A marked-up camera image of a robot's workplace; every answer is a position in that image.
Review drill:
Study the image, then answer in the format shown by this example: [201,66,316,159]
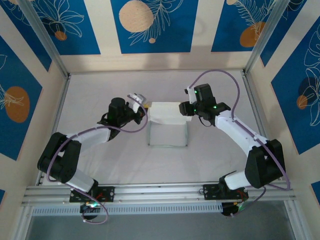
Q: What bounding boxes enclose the white paper box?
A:
[146,101,194,148]

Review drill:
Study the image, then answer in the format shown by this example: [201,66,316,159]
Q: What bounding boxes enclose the black controller board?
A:
[79,201,102,221]
[221,201,248,218]

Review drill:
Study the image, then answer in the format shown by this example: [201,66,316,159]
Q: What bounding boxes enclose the aluminium side rail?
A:
[241,70,282,181]
[36,74,72,186]

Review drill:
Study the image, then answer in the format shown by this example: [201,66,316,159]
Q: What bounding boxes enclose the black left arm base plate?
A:
[69,185,116,204]

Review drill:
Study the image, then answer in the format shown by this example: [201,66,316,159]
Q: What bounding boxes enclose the long aluminium base rail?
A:
[21,180,297,207]

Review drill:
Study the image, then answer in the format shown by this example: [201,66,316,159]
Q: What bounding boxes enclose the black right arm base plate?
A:
[202,183,250,201]

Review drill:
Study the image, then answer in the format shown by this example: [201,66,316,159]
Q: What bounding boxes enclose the aluminium frame post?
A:
[243,0,309,76]
[18,0,71,79]

